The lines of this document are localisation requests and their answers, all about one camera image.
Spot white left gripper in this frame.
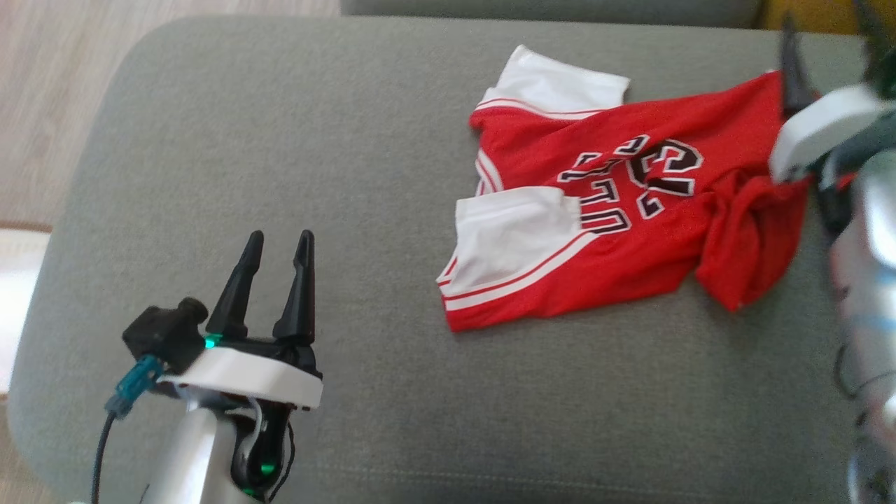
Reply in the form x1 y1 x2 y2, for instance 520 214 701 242
157 230 324 412

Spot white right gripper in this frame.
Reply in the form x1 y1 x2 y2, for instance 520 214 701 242
769 0 895 184

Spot red basketball jersey white sleeves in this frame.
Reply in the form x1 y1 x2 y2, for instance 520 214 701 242
435 45 816 334

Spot wide yellow sofa back cushion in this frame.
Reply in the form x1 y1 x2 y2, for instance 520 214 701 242
759 0 896 36

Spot large grey sofa chaise cushion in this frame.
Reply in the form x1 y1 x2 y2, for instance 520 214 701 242
6 15 896 504

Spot white floor rug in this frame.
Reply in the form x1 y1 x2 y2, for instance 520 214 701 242
0 227 53 396

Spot left teal plug black cable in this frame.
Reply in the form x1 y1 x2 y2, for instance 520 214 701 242
91 353 165 504

